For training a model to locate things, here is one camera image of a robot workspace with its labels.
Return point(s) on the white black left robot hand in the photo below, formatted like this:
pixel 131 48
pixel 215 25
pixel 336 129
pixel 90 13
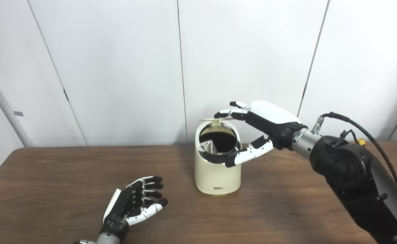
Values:
pixel 124 206

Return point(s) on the cream-colored desktop bin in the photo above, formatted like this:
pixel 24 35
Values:
pixel 215 178

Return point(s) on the cream round bin lid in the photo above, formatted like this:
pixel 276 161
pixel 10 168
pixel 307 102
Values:
pixel 212 119

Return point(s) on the small grey wall tag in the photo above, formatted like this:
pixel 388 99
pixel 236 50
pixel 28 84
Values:
pixel 18 113

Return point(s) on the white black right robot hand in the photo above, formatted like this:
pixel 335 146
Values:
pixel 273 118

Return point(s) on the green white milk carton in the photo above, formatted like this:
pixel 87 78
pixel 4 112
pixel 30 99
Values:
pixel 208 147

